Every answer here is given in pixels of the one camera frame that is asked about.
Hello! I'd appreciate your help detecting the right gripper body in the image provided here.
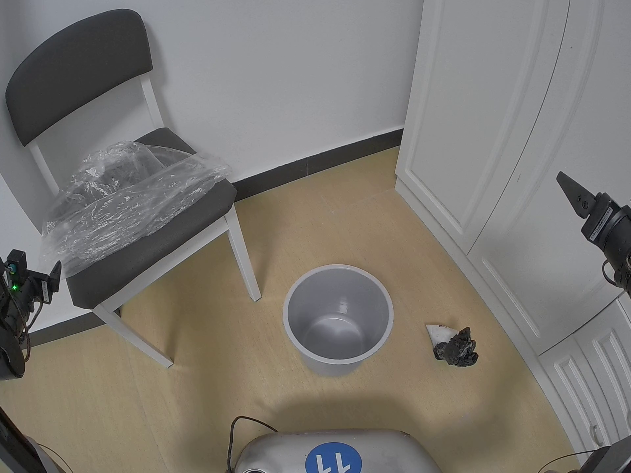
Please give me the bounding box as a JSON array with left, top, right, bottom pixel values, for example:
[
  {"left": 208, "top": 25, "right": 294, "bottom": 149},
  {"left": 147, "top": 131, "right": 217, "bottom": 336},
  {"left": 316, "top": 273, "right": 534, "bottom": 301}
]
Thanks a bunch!
[{"left": 582, "top": 192, "right": 631, "bottom": 265}]

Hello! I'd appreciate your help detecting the black plastic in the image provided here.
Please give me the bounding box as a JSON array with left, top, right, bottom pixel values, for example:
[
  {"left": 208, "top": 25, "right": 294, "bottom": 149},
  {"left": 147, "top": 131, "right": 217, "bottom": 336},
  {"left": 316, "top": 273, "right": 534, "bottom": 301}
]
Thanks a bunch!
[{"left": 434, "top": 327, "right": 480, "bottom": 367}]

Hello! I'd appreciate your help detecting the grey white chair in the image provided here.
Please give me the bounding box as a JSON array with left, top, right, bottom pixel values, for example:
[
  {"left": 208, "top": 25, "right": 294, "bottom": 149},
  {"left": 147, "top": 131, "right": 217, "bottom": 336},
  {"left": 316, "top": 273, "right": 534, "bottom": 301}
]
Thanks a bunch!
[{"left": 5, "top": 9, "right": 262, "bottom": 368}]

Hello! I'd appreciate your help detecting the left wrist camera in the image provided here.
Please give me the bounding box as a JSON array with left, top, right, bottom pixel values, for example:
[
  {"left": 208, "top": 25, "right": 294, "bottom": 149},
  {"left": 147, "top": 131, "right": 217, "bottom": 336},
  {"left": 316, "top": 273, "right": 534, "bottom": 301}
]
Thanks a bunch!
[{"left": 0, "top": 248, "right": 28, "bottom": 294}]

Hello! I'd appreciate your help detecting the pale grey trash bin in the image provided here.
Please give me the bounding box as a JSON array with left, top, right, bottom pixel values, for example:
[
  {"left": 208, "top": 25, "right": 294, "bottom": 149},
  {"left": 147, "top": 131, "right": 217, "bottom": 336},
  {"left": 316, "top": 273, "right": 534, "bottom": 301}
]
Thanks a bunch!
[{"left": 282, "top": 264, "right": 395, "bottom": 377}]

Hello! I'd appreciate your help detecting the clear plastic bag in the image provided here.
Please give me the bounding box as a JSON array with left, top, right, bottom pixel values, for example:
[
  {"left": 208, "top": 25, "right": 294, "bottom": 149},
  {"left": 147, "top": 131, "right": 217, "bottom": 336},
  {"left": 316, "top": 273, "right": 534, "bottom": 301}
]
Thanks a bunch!
[{"left": 40, "top": 140, "right": 232, "bottom": 277}]

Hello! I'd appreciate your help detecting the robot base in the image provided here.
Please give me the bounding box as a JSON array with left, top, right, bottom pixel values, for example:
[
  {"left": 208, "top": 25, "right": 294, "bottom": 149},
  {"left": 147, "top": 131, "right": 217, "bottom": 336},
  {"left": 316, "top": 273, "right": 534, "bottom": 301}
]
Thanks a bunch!
[{"left": 237, "top": 429, "right": 442, "bottom": 473}]

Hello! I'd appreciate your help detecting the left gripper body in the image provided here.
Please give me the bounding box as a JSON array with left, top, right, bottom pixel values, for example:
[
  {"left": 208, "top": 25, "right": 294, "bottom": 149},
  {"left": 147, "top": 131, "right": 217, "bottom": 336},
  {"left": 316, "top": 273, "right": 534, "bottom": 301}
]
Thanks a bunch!
[{"left": 22, "top": 269, "right": 53, "bottom": 314}]

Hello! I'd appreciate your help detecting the black cable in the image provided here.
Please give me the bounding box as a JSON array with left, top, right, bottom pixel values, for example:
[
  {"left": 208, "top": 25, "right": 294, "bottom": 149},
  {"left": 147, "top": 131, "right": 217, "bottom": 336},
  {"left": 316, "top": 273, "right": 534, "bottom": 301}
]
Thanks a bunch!
[{"left": 226, "top": 416, "right": 282, "bottom": 472}]

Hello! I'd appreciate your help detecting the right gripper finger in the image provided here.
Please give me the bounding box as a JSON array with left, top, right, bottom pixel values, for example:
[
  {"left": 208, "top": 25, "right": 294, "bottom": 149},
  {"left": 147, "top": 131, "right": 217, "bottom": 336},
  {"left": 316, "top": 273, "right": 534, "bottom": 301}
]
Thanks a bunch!
[{"left": 557, "top": 171, "right": 598, "bottom": 220}]

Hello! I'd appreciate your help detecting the white wardrobe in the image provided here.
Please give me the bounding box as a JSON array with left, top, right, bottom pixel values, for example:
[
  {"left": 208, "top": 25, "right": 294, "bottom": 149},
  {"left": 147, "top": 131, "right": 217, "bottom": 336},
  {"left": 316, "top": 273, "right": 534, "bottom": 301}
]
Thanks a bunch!
[{"left": 394, "top": 0, "right": 631, "bottom": 462}]

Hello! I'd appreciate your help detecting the white printed wrapper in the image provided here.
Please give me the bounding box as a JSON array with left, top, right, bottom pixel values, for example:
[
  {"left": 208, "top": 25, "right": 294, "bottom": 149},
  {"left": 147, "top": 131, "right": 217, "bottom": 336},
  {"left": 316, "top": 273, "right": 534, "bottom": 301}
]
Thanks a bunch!
[{"left": 425, "top": 322, "right": 456, "bottom": 351}]

